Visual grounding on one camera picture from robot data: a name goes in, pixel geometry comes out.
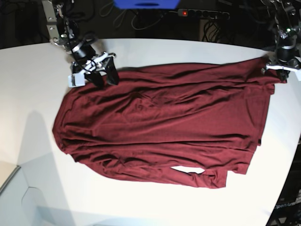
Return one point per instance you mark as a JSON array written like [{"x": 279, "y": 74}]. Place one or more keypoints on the dark red long-sleeve t-shirt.
[{"x": 184, "y": 124}]

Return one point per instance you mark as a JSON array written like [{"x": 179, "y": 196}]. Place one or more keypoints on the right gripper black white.
[{"x": 94, "y": 66}]

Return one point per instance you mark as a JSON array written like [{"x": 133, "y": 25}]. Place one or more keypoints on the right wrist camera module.
[{"x": 76, "y": 80}]

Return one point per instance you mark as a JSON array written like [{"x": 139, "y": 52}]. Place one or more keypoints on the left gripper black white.
[{"x": 283, "y": 61}]

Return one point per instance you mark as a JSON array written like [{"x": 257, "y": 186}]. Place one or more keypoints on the blue box at table back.
[{"x": 146, "y": 4}]

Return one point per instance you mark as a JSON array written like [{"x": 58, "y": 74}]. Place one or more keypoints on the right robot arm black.
[{"x": 63, "y": 29}]

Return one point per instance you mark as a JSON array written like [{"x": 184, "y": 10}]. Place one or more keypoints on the black OpenArm labelled case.
[{"x": 287, "y": 211}]

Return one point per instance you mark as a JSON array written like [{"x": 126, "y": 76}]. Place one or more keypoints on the black power strip red light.
[{"x": 203, "y": 14}]

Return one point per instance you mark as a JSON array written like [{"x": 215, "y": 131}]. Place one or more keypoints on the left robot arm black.
[{"x": 285, "y": 24}]

